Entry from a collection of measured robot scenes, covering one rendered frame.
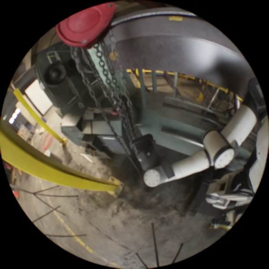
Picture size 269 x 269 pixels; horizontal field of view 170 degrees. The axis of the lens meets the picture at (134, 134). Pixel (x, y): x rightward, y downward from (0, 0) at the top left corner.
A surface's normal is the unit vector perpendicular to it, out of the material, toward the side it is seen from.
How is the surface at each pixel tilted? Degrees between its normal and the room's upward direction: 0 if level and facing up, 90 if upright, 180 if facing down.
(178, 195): 0
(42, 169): 90
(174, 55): 90
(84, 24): 100
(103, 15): 90
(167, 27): 78
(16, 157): 90
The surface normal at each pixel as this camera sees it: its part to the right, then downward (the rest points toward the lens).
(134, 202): -0.17, -0.55
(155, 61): -0.47, 0.77
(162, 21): -0.50, 0.64
